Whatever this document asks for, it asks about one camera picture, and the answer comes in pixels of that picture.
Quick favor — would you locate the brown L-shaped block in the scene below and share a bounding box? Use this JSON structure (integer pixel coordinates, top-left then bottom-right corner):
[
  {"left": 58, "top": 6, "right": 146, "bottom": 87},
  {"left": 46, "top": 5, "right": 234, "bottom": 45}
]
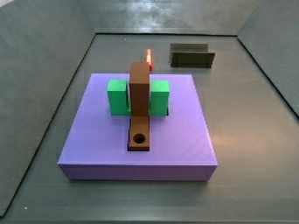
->
[{"left": 128, "top": 62, "right": 150, "bottom": 151}]

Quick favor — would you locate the purple base block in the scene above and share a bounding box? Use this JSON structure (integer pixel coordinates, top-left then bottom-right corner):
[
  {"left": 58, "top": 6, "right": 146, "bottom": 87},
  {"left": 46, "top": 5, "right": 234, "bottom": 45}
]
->
[{"left": 58, "top": 73, "right": 218, "bottom": 180}]

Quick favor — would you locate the red stepped peg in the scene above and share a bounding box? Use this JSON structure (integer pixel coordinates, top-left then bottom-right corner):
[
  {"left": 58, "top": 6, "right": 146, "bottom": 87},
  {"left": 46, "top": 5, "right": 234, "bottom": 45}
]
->
[{"left": 144, "top": 49, "right": 154, "bottom": 71}]

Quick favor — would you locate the black angled fixture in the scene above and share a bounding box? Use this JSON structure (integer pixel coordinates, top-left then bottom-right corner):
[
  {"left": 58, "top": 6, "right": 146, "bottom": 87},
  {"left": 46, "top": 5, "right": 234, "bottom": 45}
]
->
[{"left": 170, "top": 43, "right": 215, "bottom": 68}]

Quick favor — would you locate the green U-shaped block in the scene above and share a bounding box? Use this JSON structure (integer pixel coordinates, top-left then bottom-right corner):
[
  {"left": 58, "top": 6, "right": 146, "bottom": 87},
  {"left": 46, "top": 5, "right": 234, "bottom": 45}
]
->
[{"left": 107, "top": 80, "right": 171, "bottom": 116}]

